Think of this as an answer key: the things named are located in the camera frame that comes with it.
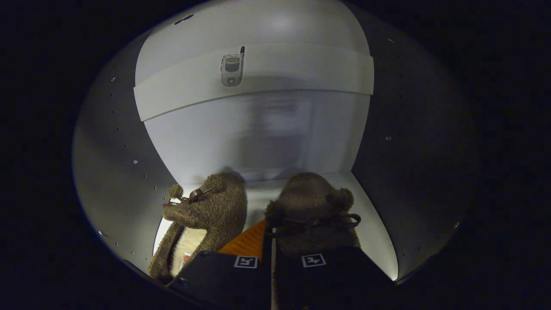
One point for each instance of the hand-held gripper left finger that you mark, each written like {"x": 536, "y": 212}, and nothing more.
{"x": 215, "y": 275}

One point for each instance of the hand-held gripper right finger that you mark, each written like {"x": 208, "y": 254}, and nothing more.
{"x": 335, "y": 280}

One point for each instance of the brown fuzzy shoe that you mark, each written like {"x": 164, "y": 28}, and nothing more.
{"x": 215, "y": 211}
{"x": 310, "y": 198}

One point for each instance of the dark grey shoe cabinet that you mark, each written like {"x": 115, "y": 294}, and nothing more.
{"x": 258, "y": 129}

